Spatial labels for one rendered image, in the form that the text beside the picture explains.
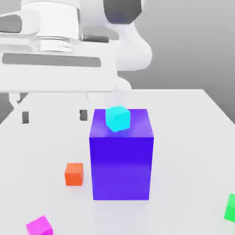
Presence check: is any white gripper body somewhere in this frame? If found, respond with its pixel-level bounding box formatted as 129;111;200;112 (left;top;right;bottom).
0;39;118;94

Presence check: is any small cyan cube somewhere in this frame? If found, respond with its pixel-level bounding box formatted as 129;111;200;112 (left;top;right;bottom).
105;105;131;133

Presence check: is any small orange cube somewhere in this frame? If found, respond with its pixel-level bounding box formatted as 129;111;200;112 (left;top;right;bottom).
64;162;84;187

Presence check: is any small magenta cube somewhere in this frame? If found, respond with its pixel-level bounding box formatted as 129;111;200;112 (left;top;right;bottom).
26;215;54;235

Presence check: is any small green cube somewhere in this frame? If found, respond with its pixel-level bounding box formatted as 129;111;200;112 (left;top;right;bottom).
224;193;235;223

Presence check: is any large purple box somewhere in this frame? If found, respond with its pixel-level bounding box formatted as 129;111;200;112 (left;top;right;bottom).
89;108;155;201

